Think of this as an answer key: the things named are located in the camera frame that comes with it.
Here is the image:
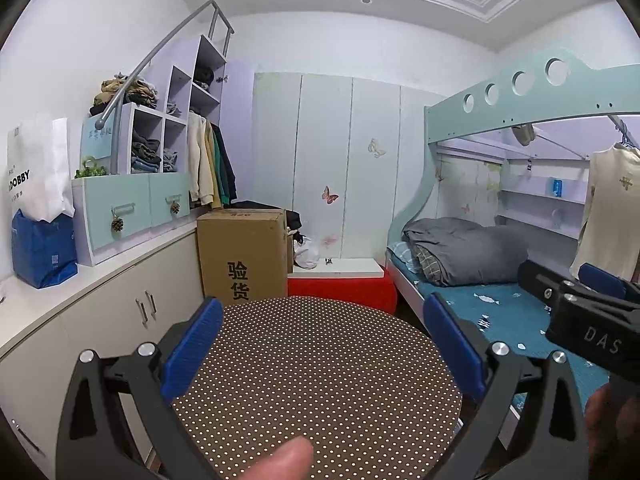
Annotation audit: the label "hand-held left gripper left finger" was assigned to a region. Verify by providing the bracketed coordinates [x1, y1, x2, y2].
[55, 296, 224, 480]

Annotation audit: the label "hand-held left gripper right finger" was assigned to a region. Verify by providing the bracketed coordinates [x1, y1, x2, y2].
[423, 293, 591, 480]

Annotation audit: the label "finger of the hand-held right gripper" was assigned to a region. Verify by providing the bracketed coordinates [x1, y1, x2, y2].
[517, 259, 586, 309]
[560, 262, 640, 318]

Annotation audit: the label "person's right hand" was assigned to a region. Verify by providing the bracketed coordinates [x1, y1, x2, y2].
[585, 382, 640, 480]

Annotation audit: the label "person's left hand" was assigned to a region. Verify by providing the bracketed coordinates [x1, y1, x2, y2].
[240, 436, 315, 480]

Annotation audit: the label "teal candy-print bed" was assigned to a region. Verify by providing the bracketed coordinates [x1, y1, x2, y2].
[420, 282, 611, 411]

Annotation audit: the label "cream hanging sweater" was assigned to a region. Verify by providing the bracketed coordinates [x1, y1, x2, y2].
[570, 142, 640, 281]

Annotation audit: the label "grey quilt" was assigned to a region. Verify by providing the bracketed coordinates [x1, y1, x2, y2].
[402, 217, 530, 287]

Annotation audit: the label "plaid pillow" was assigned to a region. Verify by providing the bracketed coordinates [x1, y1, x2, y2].
[412, 245, 443, 281]

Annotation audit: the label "striped blue pillow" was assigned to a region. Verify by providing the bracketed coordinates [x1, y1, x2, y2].
[389, 241, 414, 274]

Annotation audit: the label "low white cabinet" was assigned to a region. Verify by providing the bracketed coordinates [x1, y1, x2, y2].
[0, 220, 206, 480]

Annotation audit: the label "brown cardboard box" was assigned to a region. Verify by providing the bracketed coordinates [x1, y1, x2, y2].
[196, 208, 293, 306]

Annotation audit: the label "red ottoman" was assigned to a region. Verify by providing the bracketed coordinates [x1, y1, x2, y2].
[287, 267, 398, 316]

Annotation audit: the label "brown dotted round table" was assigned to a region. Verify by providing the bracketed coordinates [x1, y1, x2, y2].
[170, 296, 463, 480]

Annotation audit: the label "white board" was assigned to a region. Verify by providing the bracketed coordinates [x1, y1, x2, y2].
[289, 257, 386, 278]

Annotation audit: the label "white plastic bag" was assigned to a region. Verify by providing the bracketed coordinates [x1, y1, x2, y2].
[293, 237, 319, 269]

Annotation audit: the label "narrow teal drawer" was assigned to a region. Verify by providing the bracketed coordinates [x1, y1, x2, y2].
[149, 172, 191, 228]

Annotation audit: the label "black clothing heap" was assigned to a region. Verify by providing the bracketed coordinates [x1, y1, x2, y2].
[230, 200, 303, 233]

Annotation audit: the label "yellow hanging garment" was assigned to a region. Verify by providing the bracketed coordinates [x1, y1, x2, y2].
[205, 122, 224, 208]

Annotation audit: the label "wide teal drawer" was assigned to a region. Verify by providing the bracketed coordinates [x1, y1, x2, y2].
[82, 177, 151, 251]

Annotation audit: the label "blue plastic package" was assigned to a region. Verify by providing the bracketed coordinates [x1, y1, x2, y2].
[11, 209, 78, 289]

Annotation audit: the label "green hanging garment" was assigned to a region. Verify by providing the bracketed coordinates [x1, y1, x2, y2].
[212, 127, 231, 204]

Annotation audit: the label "dark hanging jacket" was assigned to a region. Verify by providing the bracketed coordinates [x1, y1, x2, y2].
[215, 125, 238, 203]

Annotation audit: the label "folded dark clothes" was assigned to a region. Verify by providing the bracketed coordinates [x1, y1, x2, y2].
[131, 130, 162, 173]

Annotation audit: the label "green plant basket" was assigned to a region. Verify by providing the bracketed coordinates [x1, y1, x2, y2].
[75, 156, 108, 179]

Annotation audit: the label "white paper shopping bag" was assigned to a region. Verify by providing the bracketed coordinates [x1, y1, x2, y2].
[7, 115, 76, 223]

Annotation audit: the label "white wardrobe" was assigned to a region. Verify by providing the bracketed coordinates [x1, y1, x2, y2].
[251, 72, 446, 261]

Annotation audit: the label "khaki clothing pile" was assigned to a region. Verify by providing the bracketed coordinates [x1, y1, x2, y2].
[90, 74, 158, 116]

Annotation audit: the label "white stepped shelf unit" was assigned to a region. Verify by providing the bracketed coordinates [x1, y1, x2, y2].
[71, 35, 256, 267]

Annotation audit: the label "grey metal handrail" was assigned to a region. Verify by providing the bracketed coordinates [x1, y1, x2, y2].
[95, 0, 235, 176]

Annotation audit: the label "white wall shelf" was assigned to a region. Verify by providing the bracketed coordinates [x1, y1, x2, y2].
[497, 165, 588, 233]

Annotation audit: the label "pale teal bunk bed frame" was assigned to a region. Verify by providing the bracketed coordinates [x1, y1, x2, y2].
[385, 46, 640, 461]

